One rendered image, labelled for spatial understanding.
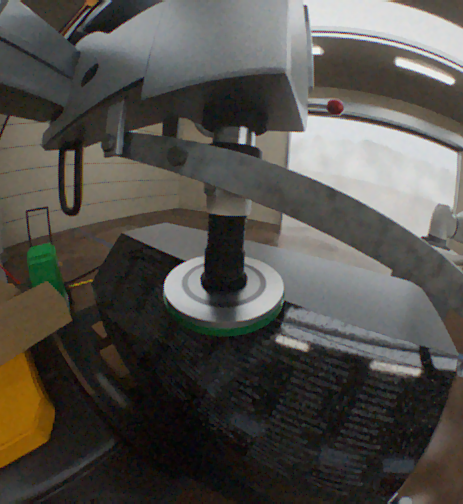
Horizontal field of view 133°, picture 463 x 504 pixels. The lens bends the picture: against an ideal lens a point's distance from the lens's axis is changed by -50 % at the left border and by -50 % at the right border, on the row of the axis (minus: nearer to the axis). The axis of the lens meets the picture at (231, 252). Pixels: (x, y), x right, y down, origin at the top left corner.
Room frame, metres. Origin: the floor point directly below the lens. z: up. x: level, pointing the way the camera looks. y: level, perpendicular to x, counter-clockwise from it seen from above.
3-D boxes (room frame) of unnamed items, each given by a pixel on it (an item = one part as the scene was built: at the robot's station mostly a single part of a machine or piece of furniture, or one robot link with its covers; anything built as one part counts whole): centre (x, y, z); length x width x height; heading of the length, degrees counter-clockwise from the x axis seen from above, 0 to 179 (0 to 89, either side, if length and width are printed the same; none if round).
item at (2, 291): (0.15, 0.59, 0.80); 0.20 x 0.10 x 0.05; 99
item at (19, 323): (0.12, 0.36, 0.81); 0.20 x 0.10 x 0.05; 160
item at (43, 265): (0.93, 1.46, 0.43); 0.35 x 0.35 x 0.87; 47
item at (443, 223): (0.79, -1.31, 1.05); 0.18 x 0.16 x 0.22; 53
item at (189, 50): (0.34, 0.08, 1.32); 0.36 x 0.22 x 0.45; 67
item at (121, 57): (0.48, 0.37, 1.30); 0.74 x 0.23 x 0.49; 67
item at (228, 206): (0.31, 0.01, 0.98); 0.07 x 0.07 x 0.04
